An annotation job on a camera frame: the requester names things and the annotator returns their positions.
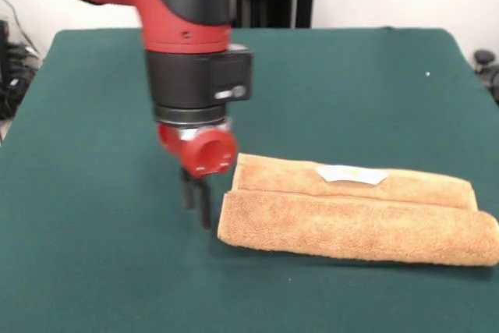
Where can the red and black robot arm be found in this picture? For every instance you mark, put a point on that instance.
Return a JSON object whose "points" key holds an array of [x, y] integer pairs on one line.
{"points": [[183, 17]]}

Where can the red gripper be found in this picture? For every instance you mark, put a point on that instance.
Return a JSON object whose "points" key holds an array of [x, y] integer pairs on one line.
{"points": [[206, 153]]}

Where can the tan terry towel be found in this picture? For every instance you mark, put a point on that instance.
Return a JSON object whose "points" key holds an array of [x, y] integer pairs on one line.
{"points": [[351, 227]]}

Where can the dark green table cloth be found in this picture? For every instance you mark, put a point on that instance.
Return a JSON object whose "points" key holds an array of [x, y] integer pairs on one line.
{"points": [[117, 251]]}

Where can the dark grey stand base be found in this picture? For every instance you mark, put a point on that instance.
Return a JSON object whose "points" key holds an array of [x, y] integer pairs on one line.
{"points": [[483, 56], [15, 87]]}

